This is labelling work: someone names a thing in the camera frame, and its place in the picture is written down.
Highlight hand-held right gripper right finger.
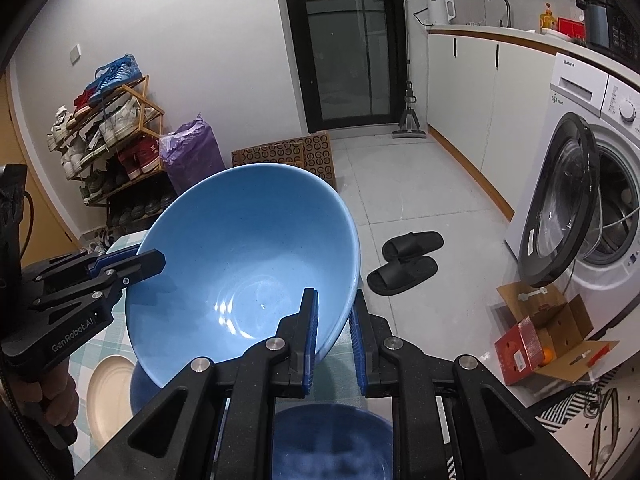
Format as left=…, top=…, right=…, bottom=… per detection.
left=349, top=292, right=588, bottom=480

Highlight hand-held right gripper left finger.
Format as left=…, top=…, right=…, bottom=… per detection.
left=75, top=287, right=321, bottom=480

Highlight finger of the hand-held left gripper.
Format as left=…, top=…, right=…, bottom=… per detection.
left=85, top=246, right=143, bottom=277
left=97, top=249, right=167, bottom=292

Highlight beige round plate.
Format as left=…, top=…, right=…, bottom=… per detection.
left=87, top=355, right=137, bottom=441

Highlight blue bowl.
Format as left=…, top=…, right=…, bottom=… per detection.
left=125, top=162, right=362, bottom=391
left=274, top=402, right=394, bottom=480

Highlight person's left hand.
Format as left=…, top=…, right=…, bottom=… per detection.
left=7, top=360, right=81, bottom=443

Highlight scattered pile of shoes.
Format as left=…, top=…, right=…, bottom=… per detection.
left=85, top=229, right=109, bottom=257

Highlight teal checked tablecloth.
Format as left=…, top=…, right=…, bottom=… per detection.
left=65, top=232, right=396, bottom=480

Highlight wooden door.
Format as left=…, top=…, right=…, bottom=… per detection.
left=0, top=80, right=78, bottom=261

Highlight black slipper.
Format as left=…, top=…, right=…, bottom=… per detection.
left=366, top=256, right=439, bottom=297
left=381, top=231, right=445, bottom=262

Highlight purple plastic bag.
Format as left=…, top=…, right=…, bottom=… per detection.
left=159, top=115, right=226, bottom=196

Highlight wooden shoe rack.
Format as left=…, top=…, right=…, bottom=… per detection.
left=50, top=75, right=168, bottom=221

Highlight rows of assorted sneakers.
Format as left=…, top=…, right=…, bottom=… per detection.
left=47, top=53, right=171, bottom=241

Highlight patterned cardboard box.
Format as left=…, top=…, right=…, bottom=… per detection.
left=231, top=131, right=338, bottom=191

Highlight open red cardboard box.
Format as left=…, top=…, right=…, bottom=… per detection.
left=495, top=280, right=621, bottom=387

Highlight black and white striped rug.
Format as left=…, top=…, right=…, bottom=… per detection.
left=535, top=360, right=640, bottom=480

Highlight upright vacuum mop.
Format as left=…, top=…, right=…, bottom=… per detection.
left=391, top=0, right=428, bottom=140

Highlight black framed glass door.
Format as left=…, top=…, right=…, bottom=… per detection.
left=272, top=0, right=431, bottom=133

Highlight white kitchen counter cabinet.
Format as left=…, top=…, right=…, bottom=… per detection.
left=425, top=22, right=608, bottom=221

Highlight white washing machine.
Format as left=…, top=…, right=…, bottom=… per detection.
left=502, top=50, right=640, bottom=411

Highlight white electric kettle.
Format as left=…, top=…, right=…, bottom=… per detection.
left=426, top=0, right=457, bottom=26

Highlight chrome kitchen faucet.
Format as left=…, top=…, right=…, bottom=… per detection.
left=487, top=0, right=512, bottom=28

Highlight black pressure cooker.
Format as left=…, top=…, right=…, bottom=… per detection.
left=575, top=0, right=626, bottom=53

